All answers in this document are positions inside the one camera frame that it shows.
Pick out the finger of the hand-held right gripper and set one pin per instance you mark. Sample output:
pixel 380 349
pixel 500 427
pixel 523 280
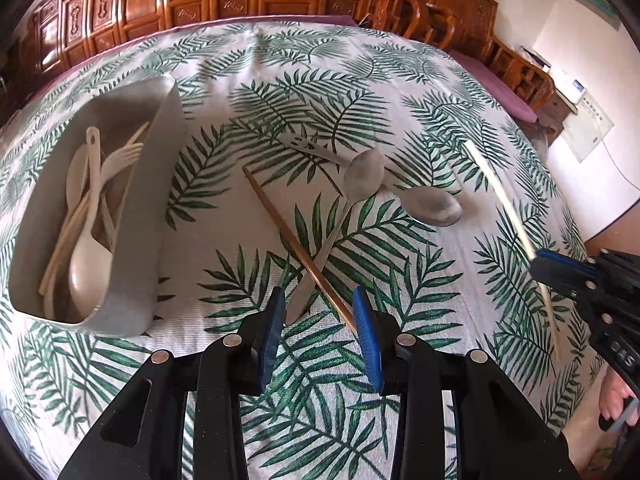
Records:
pixel 565 266
pixel 580 294

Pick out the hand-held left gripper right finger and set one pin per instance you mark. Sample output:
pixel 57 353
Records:
pixel 367 335

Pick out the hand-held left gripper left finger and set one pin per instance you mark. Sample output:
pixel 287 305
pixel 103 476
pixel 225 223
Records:
pixel 272 330

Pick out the copper chopstick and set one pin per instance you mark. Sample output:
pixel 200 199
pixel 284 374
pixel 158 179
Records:
pixel 300 255

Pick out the grey utensil tray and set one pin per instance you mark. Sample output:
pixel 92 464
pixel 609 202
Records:
pixel 145 260

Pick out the metal spoon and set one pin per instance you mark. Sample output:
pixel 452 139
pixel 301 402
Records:
pixel 365 175
pixel 435 205

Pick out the beige plastic spoon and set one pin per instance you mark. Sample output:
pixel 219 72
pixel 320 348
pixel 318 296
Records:
pixel 76 175
pixel 87 275

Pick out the beige plastic fork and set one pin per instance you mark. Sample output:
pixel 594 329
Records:
pixel 120 157

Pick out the person's right hand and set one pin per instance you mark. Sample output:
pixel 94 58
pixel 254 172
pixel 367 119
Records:
pixel 612 392

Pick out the leaf print tablecloth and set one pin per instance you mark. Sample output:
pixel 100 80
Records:
pixel 450 285

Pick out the white box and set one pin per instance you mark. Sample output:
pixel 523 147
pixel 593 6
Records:
pixel 562 82

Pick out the metal fork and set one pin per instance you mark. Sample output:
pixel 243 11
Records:
pixel 320 151

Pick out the wooden armchair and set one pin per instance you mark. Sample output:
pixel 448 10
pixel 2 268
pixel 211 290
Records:
pixel 400 15

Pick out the green wall sign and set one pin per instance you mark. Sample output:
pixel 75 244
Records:
pixel 595 0

